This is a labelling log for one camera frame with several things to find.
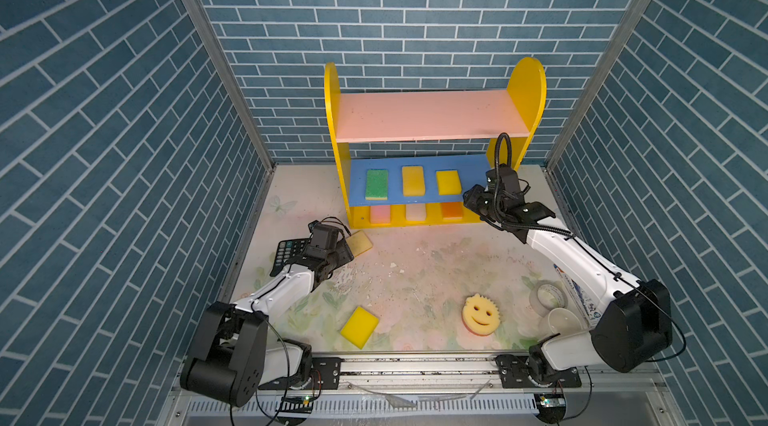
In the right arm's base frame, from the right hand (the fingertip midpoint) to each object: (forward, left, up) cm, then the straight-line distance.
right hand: (463, 191), depth 84 cm
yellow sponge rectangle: (+8, +15, -5) cm, 17 cm away
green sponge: (+6, +26, -5) cm, 27 cm away
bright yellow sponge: (+10, +3, -7) cm, 13 cm away
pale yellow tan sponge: (-7, +31, -20) cm, 38 cm away
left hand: (-13, +35, -16) cm, 40 cm away
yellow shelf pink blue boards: (+34, +16, -21) cm, 43 cm away
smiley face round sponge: (-28, -6, -20) cm, 34 cm away
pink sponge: (+3, +25, -18) cm, 31 cm away
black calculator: (-13, +53, -19) cm, 58 cm away
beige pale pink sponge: (+5, +13, -18) cm, 23 cm away
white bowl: (-27, -28, -21) cm, 44 cm away
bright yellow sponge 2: (-33, +27, -20) cm, 47 cm away
